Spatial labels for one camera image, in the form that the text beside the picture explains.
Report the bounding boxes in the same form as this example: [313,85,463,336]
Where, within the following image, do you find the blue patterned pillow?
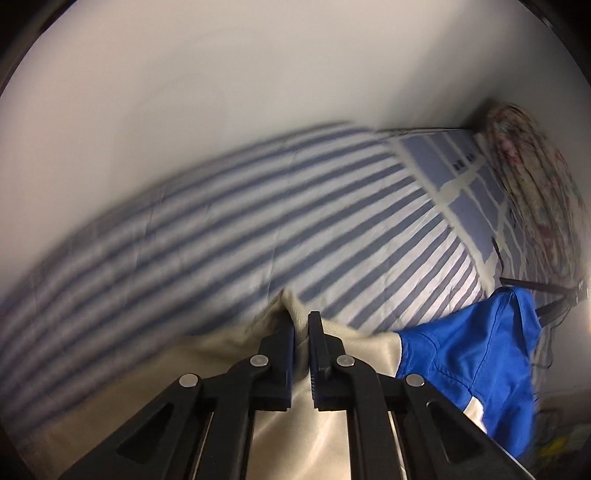
[388,128,527,278]

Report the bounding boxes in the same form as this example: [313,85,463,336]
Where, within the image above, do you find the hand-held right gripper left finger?
[58,314,295,480]

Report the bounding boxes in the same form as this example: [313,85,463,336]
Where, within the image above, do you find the floral blanket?
[480,104,583,287]

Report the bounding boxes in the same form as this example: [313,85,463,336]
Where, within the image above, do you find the black strap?
[501,276,586,326]

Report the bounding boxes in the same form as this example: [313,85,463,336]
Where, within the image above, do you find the blue striped bed sheet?
[0,122,499,444]

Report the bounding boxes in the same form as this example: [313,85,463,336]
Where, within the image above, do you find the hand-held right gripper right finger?
[308,311,536,480]

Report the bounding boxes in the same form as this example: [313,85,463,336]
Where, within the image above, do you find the beige and blue jacket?
[28,286,542,480]

